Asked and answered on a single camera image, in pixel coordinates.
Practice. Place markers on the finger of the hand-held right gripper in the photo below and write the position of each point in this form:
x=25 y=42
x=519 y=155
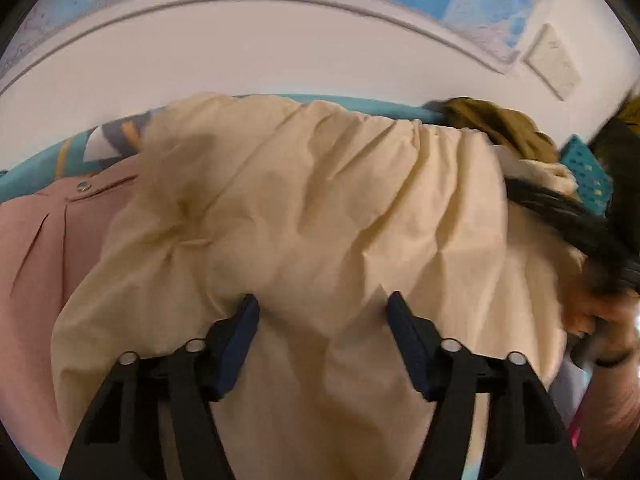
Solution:
x=550 y=210

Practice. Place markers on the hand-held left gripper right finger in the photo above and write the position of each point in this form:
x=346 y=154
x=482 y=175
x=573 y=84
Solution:
x=410 y=345

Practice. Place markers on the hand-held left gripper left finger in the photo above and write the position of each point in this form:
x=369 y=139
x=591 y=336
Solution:
x=237 y=345

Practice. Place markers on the large cream cloth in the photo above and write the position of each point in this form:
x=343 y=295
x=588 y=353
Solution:
x=325 y=210

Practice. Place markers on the person's right forearm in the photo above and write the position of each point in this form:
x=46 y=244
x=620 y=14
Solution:
x=610 y=410

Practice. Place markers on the person's right hand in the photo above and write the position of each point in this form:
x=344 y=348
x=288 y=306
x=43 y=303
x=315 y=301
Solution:
x=595 y=310

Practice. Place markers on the blue plastic storage rack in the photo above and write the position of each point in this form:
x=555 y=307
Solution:
x=585 y=170

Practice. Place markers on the olive green garment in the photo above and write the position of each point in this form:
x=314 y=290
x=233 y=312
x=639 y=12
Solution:
x=500 y=125

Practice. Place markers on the pink garment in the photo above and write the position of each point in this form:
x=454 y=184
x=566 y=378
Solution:
x=35 y=260

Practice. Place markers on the teal grey printed blanket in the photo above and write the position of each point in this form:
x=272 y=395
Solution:
x=70 y=155

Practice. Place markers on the white wall socket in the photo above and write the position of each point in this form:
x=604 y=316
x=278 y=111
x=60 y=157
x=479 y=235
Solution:
x=552 y=62

